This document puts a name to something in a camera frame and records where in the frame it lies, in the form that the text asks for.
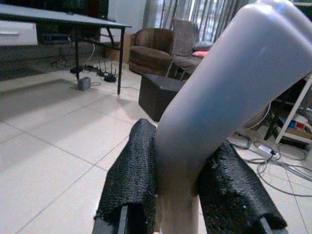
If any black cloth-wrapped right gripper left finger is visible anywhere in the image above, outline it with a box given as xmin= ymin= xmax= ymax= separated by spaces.
xmin=92 ymin=118 xmax=158 ymax=234

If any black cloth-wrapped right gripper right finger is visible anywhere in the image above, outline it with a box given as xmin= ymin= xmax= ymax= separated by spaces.
xmin=191 ymin=140 xmax=288 ymax=234

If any grey power adapter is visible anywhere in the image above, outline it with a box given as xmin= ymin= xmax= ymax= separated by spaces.
xmin=258 ymin=144 xmax=280 ymax=158

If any black box ottoman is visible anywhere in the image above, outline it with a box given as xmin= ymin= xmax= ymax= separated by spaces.
xmin=138 ymin=74 xmax=186 ymax=122

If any small grey box device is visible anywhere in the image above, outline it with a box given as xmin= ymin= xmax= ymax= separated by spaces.
xmin=78 ymin=77 xmax=92 ymax=91

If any black wifi router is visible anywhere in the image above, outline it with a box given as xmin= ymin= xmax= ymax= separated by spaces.
xmin=97 ymin=60 xmax=117 ymax=82

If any brown upholstered armchair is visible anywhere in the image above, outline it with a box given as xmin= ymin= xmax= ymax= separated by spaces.
xmin=128 ymin=28 xmax=176 ymax=77

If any cardboard box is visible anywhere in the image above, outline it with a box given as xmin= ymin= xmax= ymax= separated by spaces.
xmin=105 ymin=33 xmax=135 ymax=64

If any pink cushion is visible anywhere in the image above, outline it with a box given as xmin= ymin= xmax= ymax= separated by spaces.
xmin=192 ymin=50 xmax=210 ymax=59

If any grey fabric chair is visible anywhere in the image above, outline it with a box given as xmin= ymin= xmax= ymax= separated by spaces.
xmin=166 ymin=19 xmax=204 ymax=81

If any grey cushion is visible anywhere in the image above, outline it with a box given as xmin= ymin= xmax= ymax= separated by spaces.
xmin=194 ymin=40 xmax=214 ymax=51

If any black-legged folding table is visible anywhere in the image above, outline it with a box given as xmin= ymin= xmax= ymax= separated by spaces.
xmin=0 ymin=3 xmax=133 ymax=96

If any grey striped curtain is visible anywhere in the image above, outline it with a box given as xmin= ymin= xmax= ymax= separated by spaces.
xmin=155 ymin=0 xmax=247 ymax=43

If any white tv cabinet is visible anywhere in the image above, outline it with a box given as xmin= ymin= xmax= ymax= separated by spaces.
xmin=0 ymin=19 xmax=39 ymax=46

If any grey floor cable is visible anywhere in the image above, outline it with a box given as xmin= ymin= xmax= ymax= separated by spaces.
xmin=235 ymin=131 xmax=312 ymax=198

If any white shelf frame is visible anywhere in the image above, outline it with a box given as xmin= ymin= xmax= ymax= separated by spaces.
xmin=264 ymin=73 xmax=312 ymax=145

